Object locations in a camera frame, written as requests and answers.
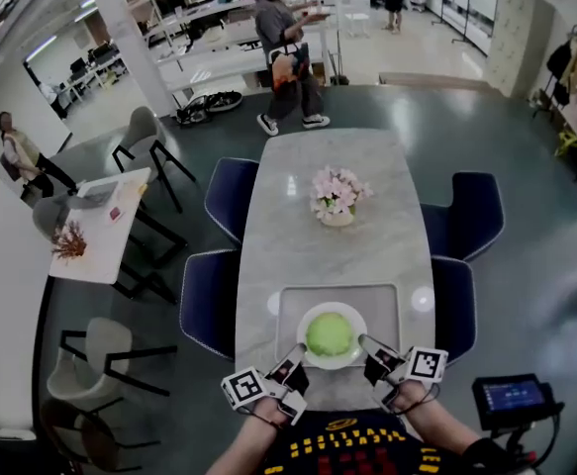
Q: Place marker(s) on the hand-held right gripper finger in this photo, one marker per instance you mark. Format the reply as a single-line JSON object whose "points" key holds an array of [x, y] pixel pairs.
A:
{"points": [[379, 350]]}

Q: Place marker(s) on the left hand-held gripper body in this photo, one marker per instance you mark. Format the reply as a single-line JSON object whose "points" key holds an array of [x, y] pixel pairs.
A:
{"points": [[242, 388]]}

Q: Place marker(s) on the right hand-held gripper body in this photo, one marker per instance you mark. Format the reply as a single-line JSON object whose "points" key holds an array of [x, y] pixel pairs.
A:
{"points": [[426, 364]]}

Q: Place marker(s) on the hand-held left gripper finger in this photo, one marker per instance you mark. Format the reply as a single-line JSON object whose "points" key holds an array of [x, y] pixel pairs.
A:
{"points": [[290, 364]]}

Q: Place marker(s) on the green cabbage head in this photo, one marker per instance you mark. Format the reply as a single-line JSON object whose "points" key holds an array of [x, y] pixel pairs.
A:
{"points": [[331, 337]]}

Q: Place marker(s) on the grey rectangular tray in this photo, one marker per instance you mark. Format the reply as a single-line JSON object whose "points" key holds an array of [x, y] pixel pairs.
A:
{"points": [[293, 314]]}

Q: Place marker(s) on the white round plate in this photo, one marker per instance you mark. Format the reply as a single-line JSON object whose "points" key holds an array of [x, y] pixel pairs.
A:
{"points": [[331, 307]]}

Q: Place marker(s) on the person's left forearm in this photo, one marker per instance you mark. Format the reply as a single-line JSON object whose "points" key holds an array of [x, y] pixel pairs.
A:
{"points": [[248, 443]]}

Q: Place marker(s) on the person's right forearm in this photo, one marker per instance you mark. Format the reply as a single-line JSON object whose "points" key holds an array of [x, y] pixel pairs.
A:
{"points": [[441, 423]]}

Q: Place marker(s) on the dark blue upholstered chair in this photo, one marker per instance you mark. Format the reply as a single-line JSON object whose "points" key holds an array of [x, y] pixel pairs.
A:
{"points": [[231, 196], [453, 310], [471, 211], [209, 300]]}

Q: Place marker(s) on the black monitor screen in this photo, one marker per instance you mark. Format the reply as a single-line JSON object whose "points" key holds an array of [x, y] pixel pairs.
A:
{"points": [[510, 396]]}

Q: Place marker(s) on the person's dark printed jersey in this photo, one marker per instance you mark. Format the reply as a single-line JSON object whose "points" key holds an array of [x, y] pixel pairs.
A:
{"points": [[367, 446]]}

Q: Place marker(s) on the grey marble table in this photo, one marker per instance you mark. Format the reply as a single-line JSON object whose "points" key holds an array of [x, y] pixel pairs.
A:
{"points": [[337, 260]]}

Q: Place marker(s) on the person's black right sleeve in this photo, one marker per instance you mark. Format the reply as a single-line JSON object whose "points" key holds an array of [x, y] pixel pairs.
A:
{"points": [[486, 458]]}

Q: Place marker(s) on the cream chair black legs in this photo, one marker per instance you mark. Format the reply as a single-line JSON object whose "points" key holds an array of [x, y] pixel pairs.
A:
{"points": [[95, 354]]}

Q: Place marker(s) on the pink flowers in white pot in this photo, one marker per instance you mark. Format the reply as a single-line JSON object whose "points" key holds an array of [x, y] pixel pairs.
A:
{"points": [[340, 196]]}

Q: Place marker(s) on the brown round-back chair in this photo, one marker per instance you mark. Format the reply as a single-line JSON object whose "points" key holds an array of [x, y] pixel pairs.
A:
{"points": [[85, 438]]}

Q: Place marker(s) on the white square table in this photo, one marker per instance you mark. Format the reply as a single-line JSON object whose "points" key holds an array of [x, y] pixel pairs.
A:
{"points": [[100, 250]]}

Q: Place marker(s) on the small red card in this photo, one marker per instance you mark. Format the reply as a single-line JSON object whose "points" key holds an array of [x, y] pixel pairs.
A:
{"points": [[116, 214]]}

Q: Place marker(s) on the yellow paper note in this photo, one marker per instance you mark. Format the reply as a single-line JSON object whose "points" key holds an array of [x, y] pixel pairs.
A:
{"points": [[134, 189]]}

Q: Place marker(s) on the dried red flower arrangement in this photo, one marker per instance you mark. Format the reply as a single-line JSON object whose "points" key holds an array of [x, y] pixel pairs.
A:
{"points": [[69, 241]]}

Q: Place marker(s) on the grey laptop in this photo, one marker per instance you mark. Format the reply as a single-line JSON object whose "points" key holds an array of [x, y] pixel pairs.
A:
{"points": [[92, 195]]}

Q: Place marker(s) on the black printer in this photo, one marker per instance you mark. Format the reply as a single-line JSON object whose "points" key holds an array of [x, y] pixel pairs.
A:
{"points": [[1, 453]]}

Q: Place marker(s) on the grey chair black legs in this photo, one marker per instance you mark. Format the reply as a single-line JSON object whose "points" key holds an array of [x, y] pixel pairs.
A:
{"points": [[50, 216], [142, 131]]}

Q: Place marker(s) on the black oval basket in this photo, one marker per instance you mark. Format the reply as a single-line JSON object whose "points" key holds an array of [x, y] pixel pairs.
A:
{"points": [[193, 113], [223, 102]]}

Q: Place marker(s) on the orange patterned tote bag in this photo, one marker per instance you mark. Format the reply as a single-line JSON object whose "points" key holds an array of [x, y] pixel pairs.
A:
{"points": [[288, 69]]}

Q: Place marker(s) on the white shelving unit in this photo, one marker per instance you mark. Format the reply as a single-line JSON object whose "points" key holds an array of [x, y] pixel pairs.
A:
{"points": [[209, 52]]}

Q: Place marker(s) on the white locker cabinet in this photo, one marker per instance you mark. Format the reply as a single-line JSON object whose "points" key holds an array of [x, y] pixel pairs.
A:
{"points": [[520, 37]]}

